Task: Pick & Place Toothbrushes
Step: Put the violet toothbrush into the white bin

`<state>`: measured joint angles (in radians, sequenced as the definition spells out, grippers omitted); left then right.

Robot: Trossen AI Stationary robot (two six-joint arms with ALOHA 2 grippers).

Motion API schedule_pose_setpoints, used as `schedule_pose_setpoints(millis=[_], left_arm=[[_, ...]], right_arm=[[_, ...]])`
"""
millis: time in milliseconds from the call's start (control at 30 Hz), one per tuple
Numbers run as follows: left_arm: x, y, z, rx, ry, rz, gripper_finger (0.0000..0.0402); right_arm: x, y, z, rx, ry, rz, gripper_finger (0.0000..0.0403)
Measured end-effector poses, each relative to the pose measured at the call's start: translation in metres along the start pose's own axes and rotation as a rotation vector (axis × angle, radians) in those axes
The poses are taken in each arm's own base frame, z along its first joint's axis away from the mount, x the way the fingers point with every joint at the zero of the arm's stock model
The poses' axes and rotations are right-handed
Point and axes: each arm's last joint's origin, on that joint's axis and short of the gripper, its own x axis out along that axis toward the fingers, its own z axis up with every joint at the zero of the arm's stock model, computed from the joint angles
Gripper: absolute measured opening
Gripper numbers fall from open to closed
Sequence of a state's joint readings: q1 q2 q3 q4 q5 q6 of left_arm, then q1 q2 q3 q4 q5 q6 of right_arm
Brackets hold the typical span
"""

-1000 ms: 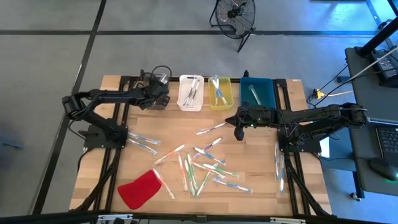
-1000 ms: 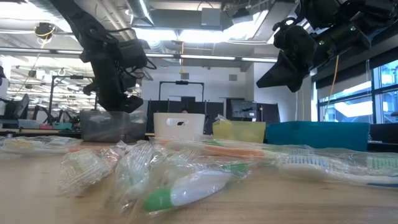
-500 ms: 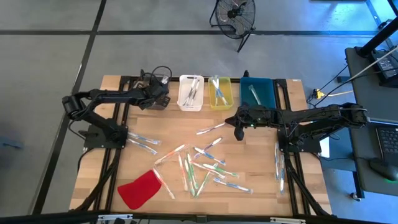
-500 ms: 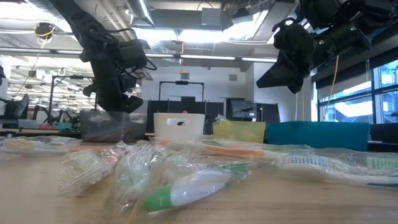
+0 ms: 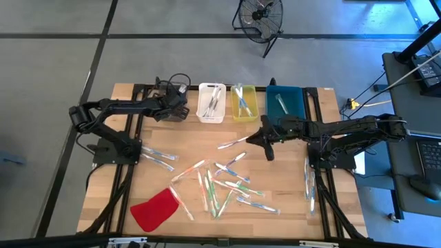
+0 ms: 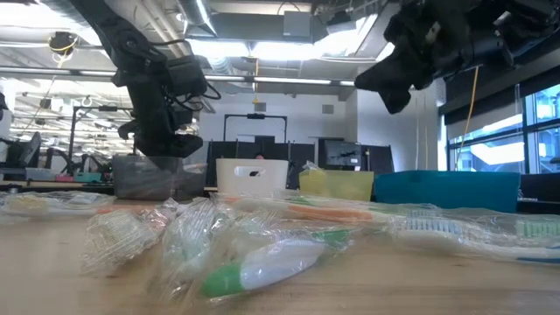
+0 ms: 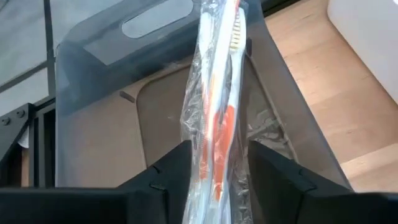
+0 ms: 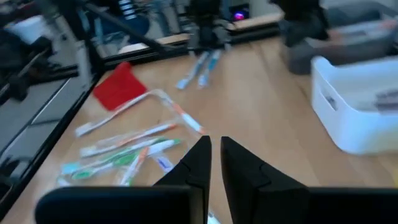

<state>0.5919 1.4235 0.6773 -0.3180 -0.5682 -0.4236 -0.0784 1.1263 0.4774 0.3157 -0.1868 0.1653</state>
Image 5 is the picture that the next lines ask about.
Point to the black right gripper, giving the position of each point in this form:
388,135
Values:
287,131

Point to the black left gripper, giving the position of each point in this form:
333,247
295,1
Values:
170,106

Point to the orange white toothbrush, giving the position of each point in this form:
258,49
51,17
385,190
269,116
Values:
181,203
182,88
229,187
202,191
191,169

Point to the purple white toothbrush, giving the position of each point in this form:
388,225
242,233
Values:
232,143
209,102
231,162
214,108
215,101

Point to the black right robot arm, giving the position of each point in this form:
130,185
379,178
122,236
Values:
344,132

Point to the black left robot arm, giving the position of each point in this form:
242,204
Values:
117,105

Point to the grey translucent plastic bin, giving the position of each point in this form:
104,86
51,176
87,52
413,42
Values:
171,119

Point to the white plastic bin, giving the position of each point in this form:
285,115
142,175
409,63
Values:
203,115

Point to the yellow plastic bin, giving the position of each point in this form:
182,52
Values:
254,103

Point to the blue plastic bin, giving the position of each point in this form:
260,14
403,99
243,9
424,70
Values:
296,100

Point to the small white box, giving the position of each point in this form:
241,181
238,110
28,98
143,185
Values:
360,165

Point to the red cloth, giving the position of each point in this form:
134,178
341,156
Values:
155,210

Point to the black rig crossbar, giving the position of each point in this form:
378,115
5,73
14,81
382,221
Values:
220,241

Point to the black floor fan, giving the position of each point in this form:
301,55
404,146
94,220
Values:
260,15

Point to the grey side desk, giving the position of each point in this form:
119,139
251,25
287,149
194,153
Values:
403,193
403,86

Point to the desk caster wheel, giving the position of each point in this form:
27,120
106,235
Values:
393,217

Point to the black computer mouse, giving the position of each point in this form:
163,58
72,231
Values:
425,187

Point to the black power adapter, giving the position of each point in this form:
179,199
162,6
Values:
427,72

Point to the black metal pole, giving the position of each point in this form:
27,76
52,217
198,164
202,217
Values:
418,41

